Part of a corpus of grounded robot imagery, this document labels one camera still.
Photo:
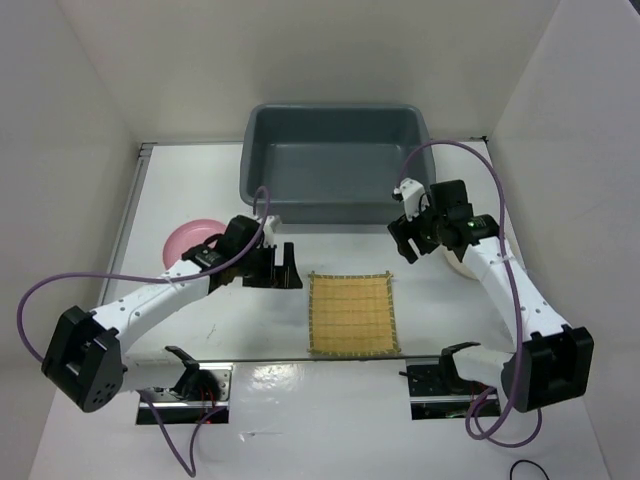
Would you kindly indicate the wrist white camera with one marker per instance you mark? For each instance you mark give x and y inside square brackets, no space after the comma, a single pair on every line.
[411,194]
[269,230]

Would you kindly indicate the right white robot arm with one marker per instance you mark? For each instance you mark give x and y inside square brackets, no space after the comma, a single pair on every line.
[551,360]

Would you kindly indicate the pink plastic plate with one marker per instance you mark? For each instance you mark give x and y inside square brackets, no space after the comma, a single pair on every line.
[188,235]

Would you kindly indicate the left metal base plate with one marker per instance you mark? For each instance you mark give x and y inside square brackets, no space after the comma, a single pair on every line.
[191,402]

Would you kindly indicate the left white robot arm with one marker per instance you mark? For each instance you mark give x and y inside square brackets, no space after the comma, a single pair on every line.
[85,358]

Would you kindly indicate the grey plastic bin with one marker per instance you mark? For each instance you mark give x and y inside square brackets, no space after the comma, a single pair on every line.
[333,163]

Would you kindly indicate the yellow bamboo mat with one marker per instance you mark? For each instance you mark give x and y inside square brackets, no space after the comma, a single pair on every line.
[352,316]

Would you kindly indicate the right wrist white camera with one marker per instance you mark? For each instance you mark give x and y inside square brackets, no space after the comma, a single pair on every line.
[411,194]

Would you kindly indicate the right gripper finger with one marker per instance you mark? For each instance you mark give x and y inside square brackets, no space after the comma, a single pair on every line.
[411,248]
[399,229]

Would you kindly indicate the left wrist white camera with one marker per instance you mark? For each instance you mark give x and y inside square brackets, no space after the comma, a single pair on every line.
[269,230]

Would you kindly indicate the aluminium table edge rail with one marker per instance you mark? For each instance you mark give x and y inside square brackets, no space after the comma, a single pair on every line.
[127,219]

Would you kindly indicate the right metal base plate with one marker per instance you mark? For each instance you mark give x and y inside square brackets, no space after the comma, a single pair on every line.
[430,397]

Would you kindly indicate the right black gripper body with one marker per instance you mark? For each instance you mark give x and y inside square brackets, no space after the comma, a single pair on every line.
[426,229]

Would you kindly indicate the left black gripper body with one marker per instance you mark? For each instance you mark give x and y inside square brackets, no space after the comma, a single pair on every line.
[255,267]

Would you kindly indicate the metal base plate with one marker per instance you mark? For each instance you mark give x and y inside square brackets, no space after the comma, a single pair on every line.
[191,402]
[430,397]

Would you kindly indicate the white bowl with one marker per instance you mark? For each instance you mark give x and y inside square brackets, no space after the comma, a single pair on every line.
[462,267]

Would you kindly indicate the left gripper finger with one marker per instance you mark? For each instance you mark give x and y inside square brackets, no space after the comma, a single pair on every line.
[286,277]
[288,255]

